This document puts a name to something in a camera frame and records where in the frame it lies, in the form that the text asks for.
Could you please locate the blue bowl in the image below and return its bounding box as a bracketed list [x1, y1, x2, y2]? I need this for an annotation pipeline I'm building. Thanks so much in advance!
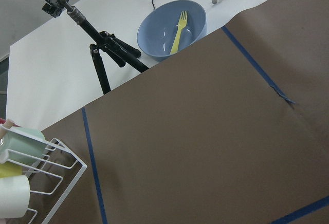
[137, 0, 207, 61]

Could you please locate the yellow plastic fork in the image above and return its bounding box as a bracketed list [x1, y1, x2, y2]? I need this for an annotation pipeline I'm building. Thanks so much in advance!
[170, 10, 188, 54]

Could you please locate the black tripod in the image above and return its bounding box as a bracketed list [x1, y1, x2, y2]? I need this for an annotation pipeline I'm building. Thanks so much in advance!
[42, 0, 148, 94]

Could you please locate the mint cup on rack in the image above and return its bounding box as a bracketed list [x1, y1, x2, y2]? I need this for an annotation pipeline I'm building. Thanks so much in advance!
[1, 127, 47, 165]

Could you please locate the yellow cup on rack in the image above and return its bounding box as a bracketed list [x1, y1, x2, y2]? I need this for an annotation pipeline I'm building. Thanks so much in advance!
[0, 162, 22, 178]

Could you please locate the white cup on rack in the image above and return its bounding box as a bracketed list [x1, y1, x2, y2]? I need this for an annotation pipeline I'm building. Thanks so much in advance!
[1, 175, 30, 219]

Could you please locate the white wire rack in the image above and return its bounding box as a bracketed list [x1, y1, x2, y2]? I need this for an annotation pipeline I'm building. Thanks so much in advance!
[1, 119, 87, 223]

